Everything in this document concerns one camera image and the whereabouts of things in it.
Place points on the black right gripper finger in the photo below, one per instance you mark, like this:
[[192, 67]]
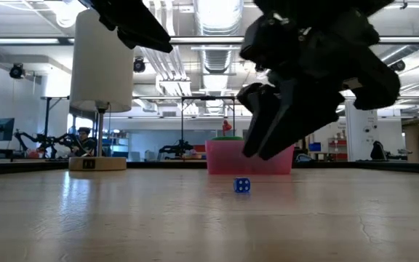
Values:
[[258, 105], [304, 113]]

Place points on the small blue die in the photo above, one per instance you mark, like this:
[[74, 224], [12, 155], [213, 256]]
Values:
[[242, 185]]

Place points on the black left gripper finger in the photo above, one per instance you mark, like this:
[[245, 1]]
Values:
[[111, 27], [144, 25]]

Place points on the blue screen monitor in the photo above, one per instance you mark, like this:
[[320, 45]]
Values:
[[4, 129]]

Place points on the pink plastic bin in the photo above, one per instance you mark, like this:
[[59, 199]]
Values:
[[224, 160]]

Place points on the black bag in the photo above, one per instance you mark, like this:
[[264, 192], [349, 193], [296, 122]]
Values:
[[378, 151]]

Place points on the white shade table lamp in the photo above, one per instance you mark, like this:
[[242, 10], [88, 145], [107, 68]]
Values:
[[100, 72]]

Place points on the person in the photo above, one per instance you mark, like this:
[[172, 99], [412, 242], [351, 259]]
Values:
[[84, 143]]

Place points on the silver ceiling duct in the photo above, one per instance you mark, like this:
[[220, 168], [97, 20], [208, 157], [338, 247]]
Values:
[[218, 14]]

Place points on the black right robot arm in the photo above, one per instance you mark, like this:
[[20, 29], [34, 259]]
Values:
[[322, 5]]

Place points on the storage shelf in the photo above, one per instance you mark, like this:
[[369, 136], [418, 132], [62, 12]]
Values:
[[337, 149]]

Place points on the black background robot arm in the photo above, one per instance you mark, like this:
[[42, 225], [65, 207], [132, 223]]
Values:
[[38, 140], [176, 148]]

